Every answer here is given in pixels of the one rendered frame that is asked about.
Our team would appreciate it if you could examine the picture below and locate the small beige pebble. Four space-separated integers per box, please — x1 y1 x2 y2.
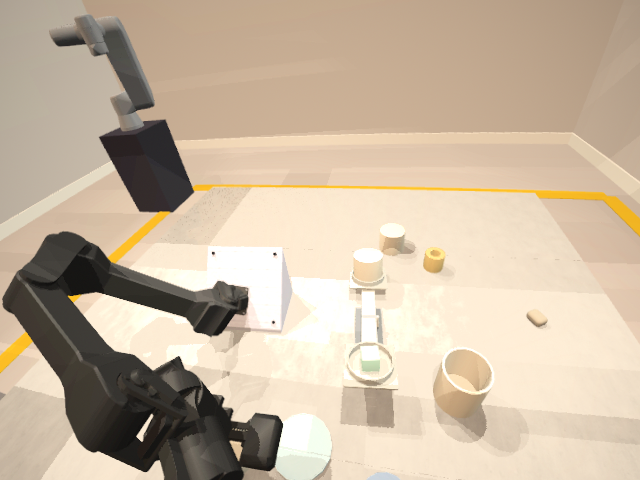
526 309 548 326

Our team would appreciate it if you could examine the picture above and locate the white round dish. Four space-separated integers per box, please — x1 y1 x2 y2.
275 413 332 480

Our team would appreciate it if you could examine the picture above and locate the cream balance beam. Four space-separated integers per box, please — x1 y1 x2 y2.
343 267 399 391

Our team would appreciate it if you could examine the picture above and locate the pale green cube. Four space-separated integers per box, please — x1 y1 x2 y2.
360 346 380 372

